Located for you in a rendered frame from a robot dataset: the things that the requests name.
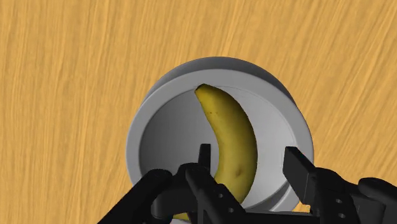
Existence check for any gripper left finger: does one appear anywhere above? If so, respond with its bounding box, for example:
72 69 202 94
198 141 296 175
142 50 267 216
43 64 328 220
97 143 249 224

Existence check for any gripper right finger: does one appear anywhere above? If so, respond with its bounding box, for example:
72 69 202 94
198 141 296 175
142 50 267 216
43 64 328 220
282 146 397 224

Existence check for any yellow banana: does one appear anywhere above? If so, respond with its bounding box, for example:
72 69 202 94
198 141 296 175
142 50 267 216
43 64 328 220
172 83 258 221

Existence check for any grey bowl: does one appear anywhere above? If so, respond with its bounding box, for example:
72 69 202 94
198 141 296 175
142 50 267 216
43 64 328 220
125 57 315 224

